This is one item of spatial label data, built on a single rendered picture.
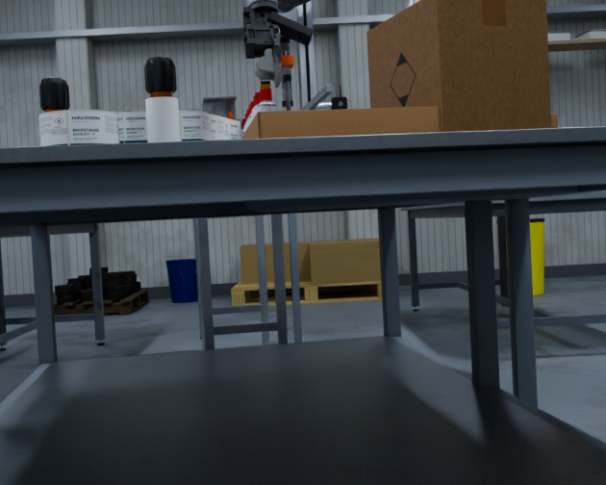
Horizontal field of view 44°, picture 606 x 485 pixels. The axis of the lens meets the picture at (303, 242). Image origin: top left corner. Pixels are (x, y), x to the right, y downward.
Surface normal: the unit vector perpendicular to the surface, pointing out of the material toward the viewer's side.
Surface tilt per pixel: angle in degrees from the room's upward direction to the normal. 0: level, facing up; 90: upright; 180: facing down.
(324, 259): 90
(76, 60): 90
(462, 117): 90
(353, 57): 90
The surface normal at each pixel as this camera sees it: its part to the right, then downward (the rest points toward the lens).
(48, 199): 0.15, 0.02
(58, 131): -0.31, 0.04
